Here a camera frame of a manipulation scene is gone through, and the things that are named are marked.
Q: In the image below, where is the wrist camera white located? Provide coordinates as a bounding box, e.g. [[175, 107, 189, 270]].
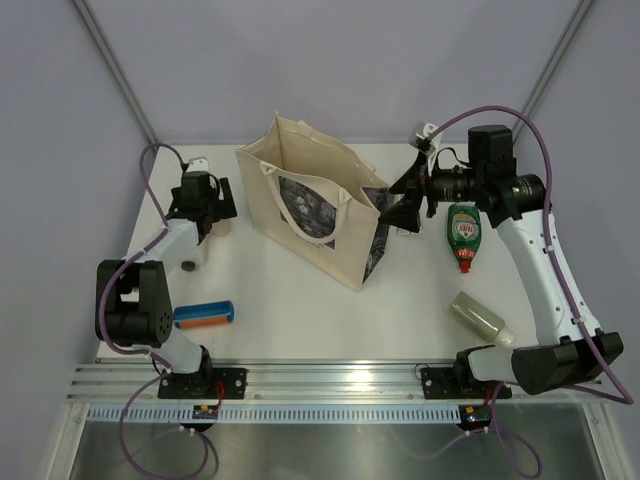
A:
[[187, 157, 210, 173], [408, 122, 442, 167]]

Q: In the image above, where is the beige pump bottle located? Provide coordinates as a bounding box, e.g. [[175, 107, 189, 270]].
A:
[[212, 220, 232, 237]]

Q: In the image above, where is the left aluminium frame post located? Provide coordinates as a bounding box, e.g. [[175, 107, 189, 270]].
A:
[[69, 0, 158, 143]]

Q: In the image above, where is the right aluminium frame post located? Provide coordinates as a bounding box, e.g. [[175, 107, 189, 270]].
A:
[[518, 1, 597, 119]]

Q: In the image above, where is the blue orange lying bottle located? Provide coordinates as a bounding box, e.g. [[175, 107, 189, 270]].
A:
[[174, 300, 235, 330]]

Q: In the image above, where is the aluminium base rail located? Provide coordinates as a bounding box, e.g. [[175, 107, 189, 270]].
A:
[[64, 359, 609, 404]]

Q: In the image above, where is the lying green bottle beige cap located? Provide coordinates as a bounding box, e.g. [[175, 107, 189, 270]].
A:
[[449, 291, 516, 347]]

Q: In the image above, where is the white slotted cable duct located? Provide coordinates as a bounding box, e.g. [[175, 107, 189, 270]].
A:
[[87, 403, 461, 425]]

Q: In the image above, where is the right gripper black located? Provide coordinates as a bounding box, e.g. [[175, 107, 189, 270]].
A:
[[380, 151, 485, 234]]

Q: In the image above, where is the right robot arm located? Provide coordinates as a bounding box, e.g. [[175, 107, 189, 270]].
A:
[[380, 123, 623, 397]]

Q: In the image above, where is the aluminium frame post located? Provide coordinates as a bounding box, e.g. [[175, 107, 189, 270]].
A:
[[518, 1, 597, 119], [69, 0, 158, 143]]

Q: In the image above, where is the silver blue tube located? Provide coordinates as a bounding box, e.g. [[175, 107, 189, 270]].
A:
[[396, 227, 423, 236]]

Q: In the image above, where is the white bottle black cap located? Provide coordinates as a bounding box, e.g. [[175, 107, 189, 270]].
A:
[[180, 238, 208, 272]]

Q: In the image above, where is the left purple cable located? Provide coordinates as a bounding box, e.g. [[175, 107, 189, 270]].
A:
[[97, 143, 219, 475]]

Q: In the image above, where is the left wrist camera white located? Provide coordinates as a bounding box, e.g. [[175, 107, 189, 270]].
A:
[[187, 157, 210, 173]]

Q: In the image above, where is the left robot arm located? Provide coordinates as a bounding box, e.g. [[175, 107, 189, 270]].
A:
[[95, 170, 237, 399]]

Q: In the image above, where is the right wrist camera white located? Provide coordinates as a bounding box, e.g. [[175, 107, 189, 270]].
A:
[[408, 122, 442, 167]]

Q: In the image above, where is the beige canvas tote bag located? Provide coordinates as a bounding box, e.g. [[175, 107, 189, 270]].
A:
[[235, 115, 395, 292]]

